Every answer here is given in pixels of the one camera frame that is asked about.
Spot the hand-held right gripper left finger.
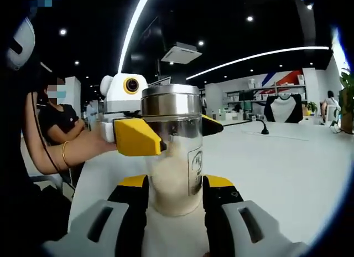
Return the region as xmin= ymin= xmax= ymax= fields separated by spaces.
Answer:
xmin=41 ymin=174 xmax=150 ymax=257

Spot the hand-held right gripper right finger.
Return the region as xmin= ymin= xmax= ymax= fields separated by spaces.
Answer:
xmin=203 ymin=174 xmax=310 ymax=257

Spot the tall seasoning bottle cream powder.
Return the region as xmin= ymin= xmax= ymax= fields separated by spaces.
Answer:
xmin=140 ymin=84 xmax=205 ymax=217

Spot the person's left hand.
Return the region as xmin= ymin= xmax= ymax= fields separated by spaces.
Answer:
xmin=67 ymin=133 xmax=118 ymax=169

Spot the ceiling air conditioner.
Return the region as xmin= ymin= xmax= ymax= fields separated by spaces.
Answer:
xmin=160 ymin=42 xmax=202 ymax=65

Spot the shelf with white bins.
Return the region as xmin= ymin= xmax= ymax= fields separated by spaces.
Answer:
xmin=223 ymin=74 xmax=306 ymax=114

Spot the white chest-worn device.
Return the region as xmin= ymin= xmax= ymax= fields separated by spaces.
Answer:
xmin=7 ymin=16 xmax=37 ymax=72

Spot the green plant in white pot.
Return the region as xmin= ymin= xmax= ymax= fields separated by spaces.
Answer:
xmin=339 ymin=68 xmax=354 ymax=135

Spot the black power cable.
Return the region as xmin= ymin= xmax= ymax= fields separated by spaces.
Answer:
xmin=256 ymin=119 xmax=270 ymax=135

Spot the gold bracelet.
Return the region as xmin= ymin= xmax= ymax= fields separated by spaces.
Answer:
xmin=61 ymin=140 xmax=71 ymax=169

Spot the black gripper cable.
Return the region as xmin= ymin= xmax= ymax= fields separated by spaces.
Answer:
xmin=26 ymin=91 xmax=61 ymax=173

